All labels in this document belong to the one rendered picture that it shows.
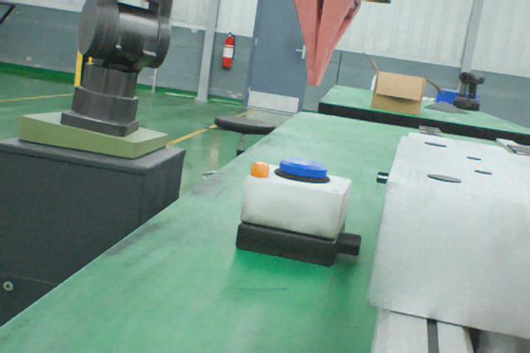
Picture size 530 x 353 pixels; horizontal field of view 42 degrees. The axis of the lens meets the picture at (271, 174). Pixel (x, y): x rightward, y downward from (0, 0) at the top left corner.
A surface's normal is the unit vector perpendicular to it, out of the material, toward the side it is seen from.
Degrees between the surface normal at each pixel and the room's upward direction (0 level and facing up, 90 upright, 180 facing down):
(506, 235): 90
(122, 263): 0
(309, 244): 90
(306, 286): 0
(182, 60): 90
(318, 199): 90
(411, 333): 0
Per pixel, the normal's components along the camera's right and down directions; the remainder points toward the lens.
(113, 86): 0.44, 0.24
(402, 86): -0.10, -0.22
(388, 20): -0.13, 0.15
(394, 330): 0.14, -0.98
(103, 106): 0.11, 0.18
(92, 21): -0.84, -0.10
